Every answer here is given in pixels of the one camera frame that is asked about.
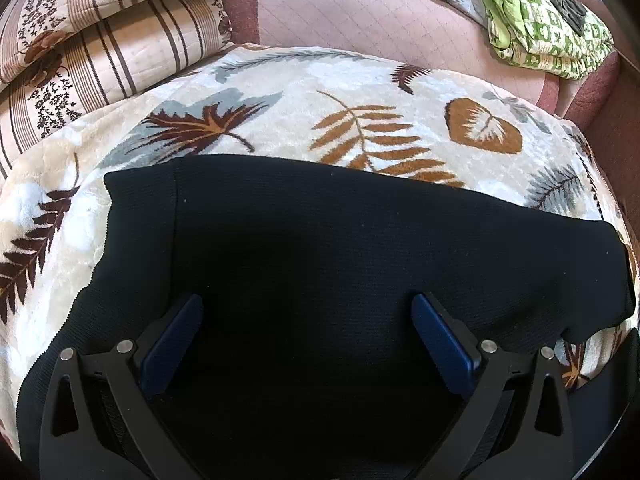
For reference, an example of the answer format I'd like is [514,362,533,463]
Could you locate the pink and brown sofa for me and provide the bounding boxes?
[220,0,640,221]

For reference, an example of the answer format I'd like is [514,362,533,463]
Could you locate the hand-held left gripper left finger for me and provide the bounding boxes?
[39,293,206,480]

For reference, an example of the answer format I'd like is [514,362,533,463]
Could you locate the striped floral beige quilt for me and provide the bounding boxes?
[0,0,266,176]

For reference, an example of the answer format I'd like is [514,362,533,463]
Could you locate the black pants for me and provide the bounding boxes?
[15,154,637,480]

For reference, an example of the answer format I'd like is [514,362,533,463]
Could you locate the leaf print fleece blanket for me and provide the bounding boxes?
[0,45,640,461]

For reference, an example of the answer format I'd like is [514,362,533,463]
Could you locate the green patterned cloth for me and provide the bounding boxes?
[469,0,616,81]

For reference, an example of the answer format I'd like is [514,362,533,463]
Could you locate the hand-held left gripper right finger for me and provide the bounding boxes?
[410,292,576,480]

